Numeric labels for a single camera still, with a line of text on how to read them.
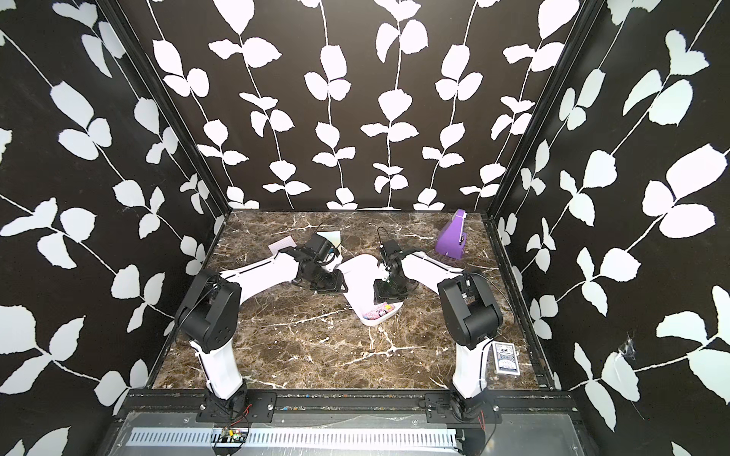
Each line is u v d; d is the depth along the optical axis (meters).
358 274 0.86
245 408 0.72
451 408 0.73
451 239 1.04
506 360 0.82
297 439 0.70
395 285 0.80
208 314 0.49
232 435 0.70
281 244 1.11
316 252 0.76
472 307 0.53
